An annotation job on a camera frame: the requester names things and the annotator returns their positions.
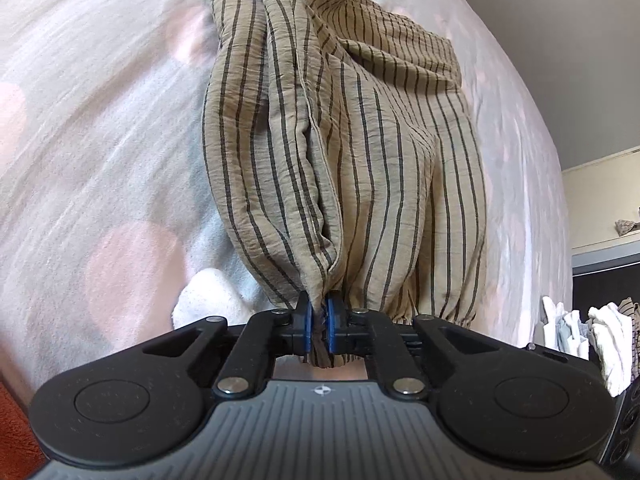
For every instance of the bed with pink-dotted sheet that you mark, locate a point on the bed with pink-dotted sheet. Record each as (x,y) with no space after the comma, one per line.
(100,135)

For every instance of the cream door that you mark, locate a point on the cream door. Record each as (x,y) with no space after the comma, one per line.
(600,195)

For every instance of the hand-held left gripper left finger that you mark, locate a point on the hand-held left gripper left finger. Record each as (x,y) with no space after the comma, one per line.
(305,325)

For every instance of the dark sliding wardrobe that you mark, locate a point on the dark sliding wardrobe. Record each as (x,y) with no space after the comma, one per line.
(605,285)

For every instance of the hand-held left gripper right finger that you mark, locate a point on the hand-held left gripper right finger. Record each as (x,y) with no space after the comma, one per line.
(334,325)

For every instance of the dark striped folded garment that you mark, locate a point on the dark striped folded garment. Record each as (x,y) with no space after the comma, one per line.
(635,335)

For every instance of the tan striped pants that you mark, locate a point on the tan striped pants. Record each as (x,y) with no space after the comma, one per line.
(375,160)

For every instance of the white grey folded garment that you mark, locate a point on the white grey folded garment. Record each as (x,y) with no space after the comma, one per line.
(562,330)

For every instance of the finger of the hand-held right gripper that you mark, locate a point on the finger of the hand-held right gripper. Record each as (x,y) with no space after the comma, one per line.
(575,361)

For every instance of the white dotted cloth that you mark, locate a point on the white dotted cloth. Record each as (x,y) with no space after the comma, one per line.
(215,295)

